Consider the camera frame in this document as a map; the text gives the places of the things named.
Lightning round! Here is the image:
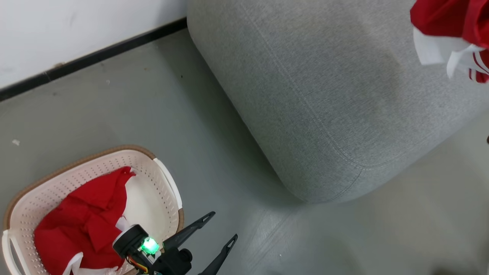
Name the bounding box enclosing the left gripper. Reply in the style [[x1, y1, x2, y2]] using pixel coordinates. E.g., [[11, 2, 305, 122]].
[[112, 211, 238, 275]]

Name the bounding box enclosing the plain red white-cuffed garment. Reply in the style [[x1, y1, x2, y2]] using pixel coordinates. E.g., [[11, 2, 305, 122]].
[[34, 166, 136, 275]]

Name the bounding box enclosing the red garment with printed lettering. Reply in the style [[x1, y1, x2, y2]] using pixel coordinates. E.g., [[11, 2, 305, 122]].
[[410, 0, 489, 84]]

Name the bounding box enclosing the grey fabric sofa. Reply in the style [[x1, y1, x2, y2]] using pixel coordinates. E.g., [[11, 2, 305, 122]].
[[186, 0, 489, 204]]

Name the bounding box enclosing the white perforated laundry basket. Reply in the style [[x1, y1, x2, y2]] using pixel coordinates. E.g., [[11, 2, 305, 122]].
[[1, 144, 185, 275]]

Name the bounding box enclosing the black baseboard strip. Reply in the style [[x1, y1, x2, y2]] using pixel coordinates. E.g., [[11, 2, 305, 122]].
[[0, 17, 188, 102]]

